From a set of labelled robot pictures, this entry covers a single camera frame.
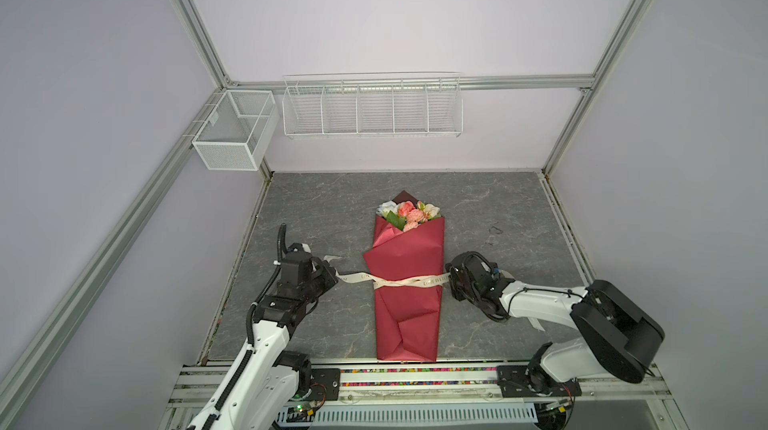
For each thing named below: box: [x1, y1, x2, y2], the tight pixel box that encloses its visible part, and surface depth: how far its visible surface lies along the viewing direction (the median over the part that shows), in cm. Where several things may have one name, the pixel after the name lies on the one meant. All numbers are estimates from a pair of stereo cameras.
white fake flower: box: [376, 200, 398, 218], surface depth 105 cm
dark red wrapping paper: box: [363, 215, 445, 362], surface depth 87 cm
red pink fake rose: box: [397, 200, 427, 233], surface depth 104 cm
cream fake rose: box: [423, 203, 441, 220], surface depth 106 cm
